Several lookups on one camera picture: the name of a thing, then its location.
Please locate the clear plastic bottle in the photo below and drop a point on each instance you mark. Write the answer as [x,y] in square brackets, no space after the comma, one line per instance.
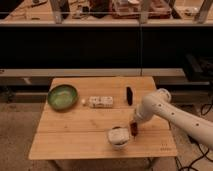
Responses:
[98,102]

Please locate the black marker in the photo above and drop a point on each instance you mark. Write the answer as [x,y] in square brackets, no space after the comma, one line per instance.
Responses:
[129,95]

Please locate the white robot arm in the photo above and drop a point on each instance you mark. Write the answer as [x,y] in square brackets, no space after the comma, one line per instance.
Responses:
[159,103]

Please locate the wooden table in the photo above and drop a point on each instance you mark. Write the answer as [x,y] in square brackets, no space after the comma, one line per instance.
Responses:
[81,132]

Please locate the green ceramic bowl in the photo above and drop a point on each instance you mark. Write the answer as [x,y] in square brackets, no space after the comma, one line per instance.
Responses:
[62,97]

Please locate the long workbench shelf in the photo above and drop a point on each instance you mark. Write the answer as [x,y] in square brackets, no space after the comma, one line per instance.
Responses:
[106,13]

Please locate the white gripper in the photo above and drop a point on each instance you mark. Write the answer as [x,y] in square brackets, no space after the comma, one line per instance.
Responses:
[139,117]

